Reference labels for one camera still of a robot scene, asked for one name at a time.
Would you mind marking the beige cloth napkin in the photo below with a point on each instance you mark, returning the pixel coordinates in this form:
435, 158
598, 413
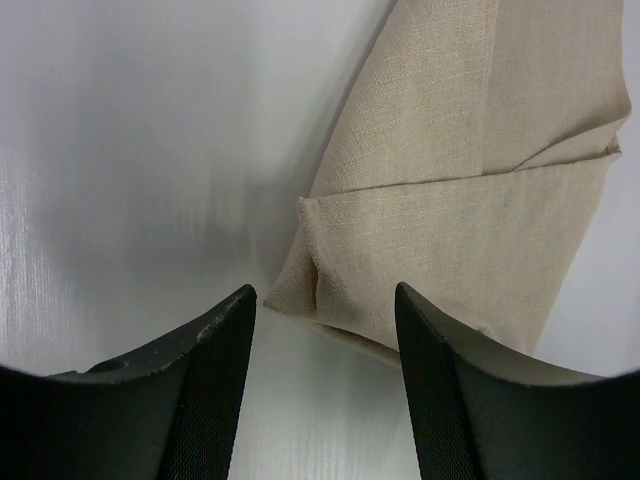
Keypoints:
468, 162

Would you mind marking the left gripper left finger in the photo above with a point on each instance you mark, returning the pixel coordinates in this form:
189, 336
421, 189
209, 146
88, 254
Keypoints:
166, 410

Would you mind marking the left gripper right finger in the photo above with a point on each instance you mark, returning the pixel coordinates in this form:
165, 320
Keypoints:
481, 410

